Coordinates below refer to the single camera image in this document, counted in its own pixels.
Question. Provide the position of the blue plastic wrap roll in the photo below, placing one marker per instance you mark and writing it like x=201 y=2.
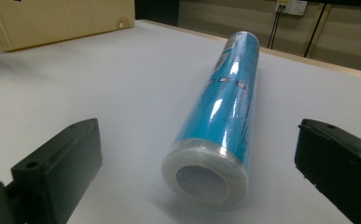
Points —
x=224 y=109

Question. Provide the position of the white wall power socket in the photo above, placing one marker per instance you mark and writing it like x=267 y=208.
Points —
x=291 y=6

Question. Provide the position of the cream plastic storage box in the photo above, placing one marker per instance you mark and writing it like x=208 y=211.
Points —
x=60 y=18

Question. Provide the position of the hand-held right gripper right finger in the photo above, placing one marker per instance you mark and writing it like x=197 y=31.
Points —
x=340 y=161

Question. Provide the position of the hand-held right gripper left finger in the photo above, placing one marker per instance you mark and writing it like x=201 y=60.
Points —
x=57 y=168

